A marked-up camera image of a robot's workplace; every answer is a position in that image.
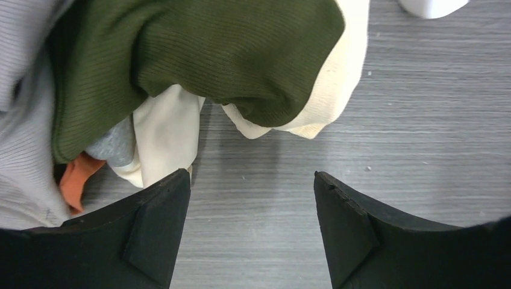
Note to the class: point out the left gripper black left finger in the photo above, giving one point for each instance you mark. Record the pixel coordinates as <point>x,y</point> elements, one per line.
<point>132,243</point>

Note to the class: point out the orange underwear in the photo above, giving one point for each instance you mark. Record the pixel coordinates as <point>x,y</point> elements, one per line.
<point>74,179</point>

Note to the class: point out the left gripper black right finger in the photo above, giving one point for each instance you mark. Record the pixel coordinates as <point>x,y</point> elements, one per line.
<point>369,244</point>

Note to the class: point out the olive green underwear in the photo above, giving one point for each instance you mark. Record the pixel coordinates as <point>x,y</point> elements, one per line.
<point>284,65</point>

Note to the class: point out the white metal clothes rack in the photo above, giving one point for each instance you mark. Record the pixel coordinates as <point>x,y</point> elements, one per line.
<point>432,9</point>

